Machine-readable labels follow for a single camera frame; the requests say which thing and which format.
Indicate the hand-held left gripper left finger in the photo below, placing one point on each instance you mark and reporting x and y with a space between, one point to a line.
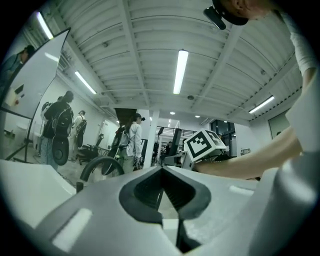
100 212

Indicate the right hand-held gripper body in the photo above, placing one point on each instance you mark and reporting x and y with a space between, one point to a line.
197 146

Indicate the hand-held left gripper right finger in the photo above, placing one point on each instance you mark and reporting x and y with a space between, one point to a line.
225 225

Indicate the person's right forearm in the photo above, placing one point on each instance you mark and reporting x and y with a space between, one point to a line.
250 162

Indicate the white bathtub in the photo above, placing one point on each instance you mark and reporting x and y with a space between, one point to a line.
25 190

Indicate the black framed window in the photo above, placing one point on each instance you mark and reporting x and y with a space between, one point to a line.
222 135

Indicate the black faucet knob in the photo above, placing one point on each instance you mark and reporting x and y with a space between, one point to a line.
79 187

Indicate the black arched faucet spout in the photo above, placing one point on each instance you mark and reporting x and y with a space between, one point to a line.
88 165

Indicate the black oval pouch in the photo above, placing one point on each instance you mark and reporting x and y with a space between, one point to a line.
60 150

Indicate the long ceiling light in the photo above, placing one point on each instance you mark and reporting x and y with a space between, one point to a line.
85 82
181 72
45 25
261 105

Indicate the person's white flower-print shirt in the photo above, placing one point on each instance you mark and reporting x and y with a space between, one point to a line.
303 50

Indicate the person's head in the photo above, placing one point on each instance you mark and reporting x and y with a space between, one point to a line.
242 10

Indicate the white reflector panel on stand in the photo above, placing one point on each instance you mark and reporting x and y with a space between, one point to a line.
32 82

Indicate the black head camera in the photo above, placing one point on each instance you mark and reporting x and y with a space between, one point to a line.
215 17

